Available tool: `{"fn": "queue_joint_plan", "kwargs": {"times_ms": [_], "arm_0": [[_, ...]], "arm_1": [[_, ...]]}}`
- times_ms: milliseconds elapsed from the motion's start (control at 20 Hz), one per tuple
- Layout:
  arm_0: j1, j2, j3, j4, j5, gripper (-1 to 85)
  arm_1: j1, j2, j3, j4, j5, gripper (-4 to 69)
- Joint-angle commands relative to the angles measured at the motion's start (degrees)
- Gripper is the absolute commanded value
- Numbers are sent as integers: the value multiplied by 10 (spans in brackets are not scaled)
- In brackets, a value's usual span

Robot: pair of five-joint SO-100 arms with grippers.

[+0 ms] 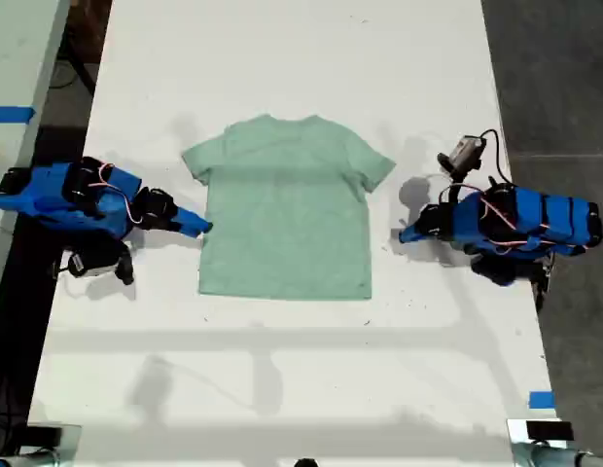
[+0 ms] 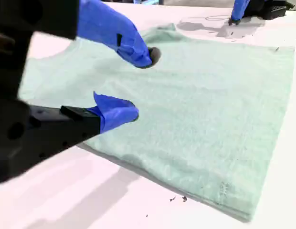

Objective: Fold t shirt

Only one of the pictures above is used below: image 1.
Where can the short black camera stalk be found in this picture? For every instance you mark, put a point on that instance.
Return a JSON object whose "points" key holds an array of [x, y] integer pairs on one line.
{"points": [[125, 265], [458, 187]]}

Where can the metal table clamp with black pad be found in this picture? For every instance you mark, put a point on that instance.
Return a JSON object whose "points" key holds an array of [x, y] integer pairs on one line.
{"points": [[544, 430]]}

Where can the long blue tape strip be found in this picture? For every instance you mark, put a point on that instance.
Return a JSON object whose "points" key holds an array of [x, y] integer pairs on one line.
{"points": [[12, 114]]}

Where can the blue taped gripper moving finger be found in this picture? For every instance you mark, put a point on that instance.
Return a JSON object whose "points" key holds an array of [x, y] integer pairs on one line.
{"points": [[187, 230], [415, 237]]}

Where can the black white camera box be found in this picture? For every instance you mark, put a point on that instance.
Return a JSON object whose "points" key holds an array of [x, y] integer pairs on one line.
{"points": [[90, 258]]}

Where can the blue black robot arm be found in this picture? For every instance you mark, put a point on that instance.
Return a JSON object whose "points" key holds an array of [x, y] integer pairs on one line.
{"points": [[530, 221], [48, 194]]}

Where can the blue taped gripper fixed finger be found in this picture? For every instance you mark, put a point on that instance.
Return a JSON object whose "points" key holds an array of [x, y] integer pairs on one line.
{"points": [[194, 220], [412, 228]]}

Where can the small blue tape piece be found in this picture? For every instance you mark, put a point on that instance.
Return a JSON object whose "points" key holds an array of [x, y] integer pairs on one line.
{"points": [[542, 400]]}

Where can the grey metal pipe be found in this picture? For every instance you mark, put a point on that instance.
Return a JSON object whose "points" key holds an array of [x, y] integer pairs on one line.
{"points": [[559, 457], [24, 459]]}

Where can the small black round object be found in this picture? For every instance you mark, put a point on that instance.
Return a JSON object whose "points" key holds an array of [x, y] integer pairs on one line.
{"points": [[305, 462]]}

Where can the grey black camera box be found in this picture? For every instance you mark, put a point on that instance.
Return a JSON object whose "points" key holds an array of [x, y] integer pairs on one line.
{"points": [[463, 151]]}

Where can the pale green T-shirt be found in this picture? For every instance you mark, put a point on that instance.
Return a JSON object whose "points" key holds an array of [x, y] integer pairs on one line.
{"points": [[282, 219]]}

